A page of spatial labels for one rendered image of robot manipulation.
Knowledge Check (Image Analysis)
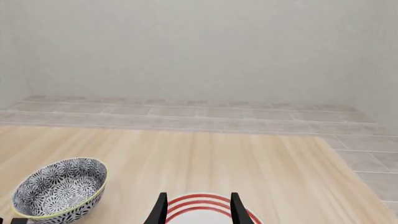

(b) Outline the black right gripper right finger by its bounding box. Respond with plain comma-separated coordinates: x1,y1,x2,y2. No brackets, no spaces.
231,192,256,224

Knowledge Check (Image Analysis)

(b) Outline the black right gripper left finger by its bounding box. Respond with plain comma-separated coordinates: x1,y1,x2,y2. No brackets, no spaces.
143,192,169,224

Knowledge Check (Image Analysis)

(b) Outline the white plate with red rings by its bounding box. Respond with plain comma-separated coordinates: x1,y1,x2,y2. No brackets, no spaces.
155,192,266,224

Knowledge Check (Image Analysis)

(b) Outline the black and white patterned bowl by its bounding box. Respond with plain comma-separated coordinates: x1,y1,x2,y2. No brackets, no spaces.
11,157,108,224

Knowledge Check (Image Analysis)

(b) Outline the flat black stove plate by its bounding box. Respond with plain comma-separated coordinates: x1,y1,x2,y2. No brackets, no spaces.
0,217,33,224

